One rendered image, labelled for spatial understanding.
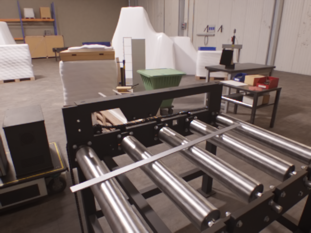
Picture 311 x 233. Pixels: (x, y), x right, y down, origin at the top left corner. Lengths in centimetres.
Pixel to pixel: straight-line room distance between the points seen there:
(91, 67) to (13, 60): 499
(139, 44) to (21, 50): 530
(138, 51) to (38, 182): 372
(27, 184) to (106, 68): 304
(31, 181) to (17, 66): 732
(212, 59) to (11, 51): 721
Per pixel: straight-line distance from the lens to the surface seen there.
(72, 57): 483
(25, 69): 936
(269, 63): 1246
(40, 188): 241
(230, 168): 119
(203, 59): 821
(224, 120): 188
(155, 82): 403
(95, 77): 477
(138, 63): 521
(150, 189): 190
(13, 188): 239
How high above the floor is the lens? 155
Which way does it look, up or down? 21 degrees down
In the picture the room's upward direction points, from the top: straight up
